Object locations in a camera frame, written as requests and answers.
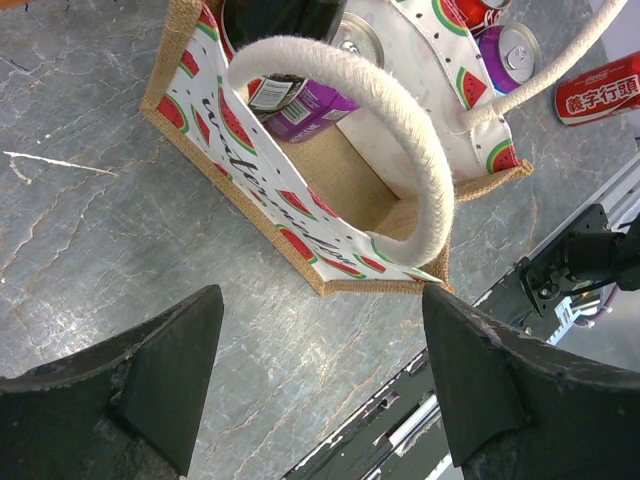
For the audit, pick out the red cola can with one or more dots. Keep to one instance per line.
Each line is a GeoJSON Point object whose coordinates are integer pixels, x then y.
{"type": "Point", "coordinates": [479, 15]}
{"type": "Point", "coordinates": [607, 91]}

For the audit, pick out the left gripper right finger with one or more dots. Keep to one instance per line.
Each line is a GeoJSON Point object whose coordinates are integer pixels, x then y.
{"type": "Point", "coordinates": [516, 407]}

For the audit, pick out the glass cola bottle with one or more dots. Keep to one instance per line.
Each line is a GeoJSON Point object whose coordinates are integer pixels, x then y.
{"type": "Point", "coordinates": [246, 21]}

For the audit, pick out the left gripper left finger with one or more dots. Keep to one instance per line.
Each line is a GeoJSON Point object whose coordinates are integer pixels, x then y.
{"type": "Point", "coordinates": [128, 407]}

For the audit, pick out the burlap canvas watermelon bag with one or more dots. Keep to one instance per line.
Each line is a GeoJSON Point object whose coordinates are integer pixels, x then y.
{"type": "Point", "coordinates": [320, 203]}

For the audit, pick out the purple fanta can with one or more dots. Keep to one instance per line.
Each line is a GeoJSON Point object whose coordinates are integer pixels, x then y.
{"type": "Point", "coordinates": [511, 54]}
{"type": "Point", "coordinates": [318, 107]}

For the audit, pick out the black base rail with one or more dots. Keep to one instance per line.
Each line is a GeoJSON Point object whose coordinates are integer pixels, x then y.
{"type": "Point", "coordinates": [434, 414]}

